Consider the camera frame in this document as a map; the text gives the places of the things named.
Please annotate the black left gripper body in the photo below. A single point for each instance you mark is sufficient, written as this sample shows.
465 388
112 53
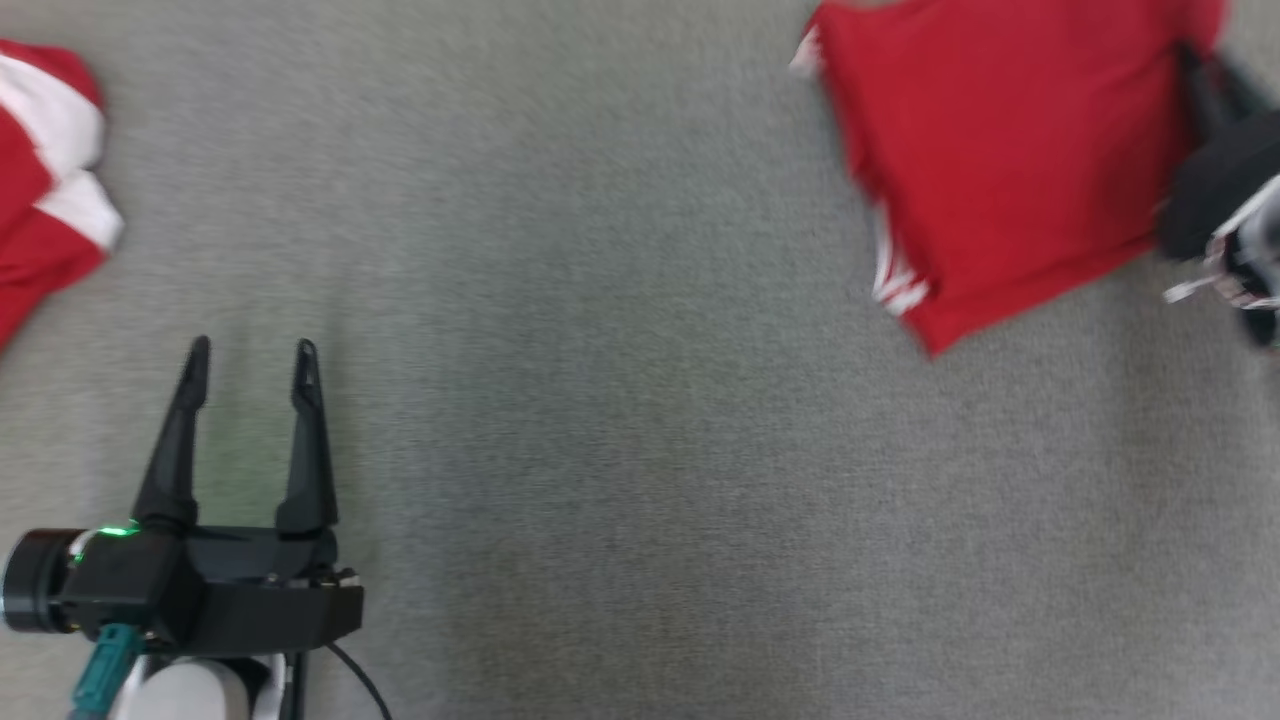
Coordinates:
230 600

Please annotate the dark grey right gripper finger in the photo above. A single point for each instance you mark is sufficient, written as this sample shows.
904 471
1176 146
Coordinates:
1203 100
1248 98

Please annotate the red shorts with white stripes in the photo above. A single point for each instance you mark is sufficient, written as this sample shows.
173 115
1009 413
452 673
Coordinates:
30 240

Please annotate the red and white jersey shirt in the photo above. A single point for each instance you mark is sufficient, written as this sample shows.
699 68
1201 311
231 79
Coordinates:
1010 150

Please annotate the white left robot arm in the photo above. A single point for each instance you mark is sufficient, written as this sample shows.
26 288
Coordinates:
195 695

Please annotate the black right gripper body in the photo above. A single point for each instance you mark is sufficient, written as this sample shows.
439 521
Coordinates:
1215 190

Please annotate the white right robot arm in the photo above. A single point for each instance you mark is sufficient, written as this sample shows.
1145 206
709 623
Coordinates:
1262 215

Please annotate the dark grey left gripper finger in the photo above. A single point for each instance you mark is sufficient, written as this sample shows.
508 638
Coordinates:
175 460
308 470

